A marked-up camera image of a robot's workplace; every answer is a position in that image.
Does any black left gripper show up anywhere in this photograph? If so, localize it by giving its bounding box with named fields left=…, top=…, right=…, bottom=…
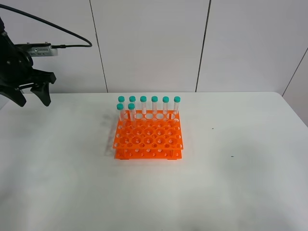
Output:
left=0, top=36, right=56, bottom=107

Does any clear tube teal cap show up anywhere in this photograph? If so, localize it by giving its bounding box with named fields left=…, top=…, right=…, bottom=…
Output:
left=128, top=103, right=136, bottom=128

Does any front left rack tube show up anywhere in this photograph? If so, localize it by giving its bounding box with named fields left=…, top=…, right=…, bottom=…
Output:
left=116, top=103, right=125, bottom=122

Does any row tube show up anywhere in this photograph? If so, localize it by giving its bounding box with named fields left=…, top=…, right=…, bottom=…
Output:
left=163, top=96, right=169, bottom=115
left=140, top=96, right=147, bottom=115
left=129, top=96, right=136, bottom=104
left=151, top=96, right=158, bottom=115
left=118, top=96, right=125, bottom=104
left=173, top=96, right=181, bottom=115

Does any orange test tube rack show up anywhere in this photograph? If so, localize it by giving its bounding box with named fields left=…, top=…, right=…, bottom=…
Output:
left=113, top=110, right=183, bottom=160

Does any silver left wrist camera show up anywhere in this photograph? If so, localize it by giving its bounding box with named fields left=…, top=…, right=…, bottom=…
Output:
left=16, top=43, right=58, bottom=57

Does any black left camera cable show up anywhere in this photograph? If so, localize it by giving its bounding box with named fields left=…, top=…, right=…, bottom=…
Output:
left=0, top=4, right=93, bottom=48

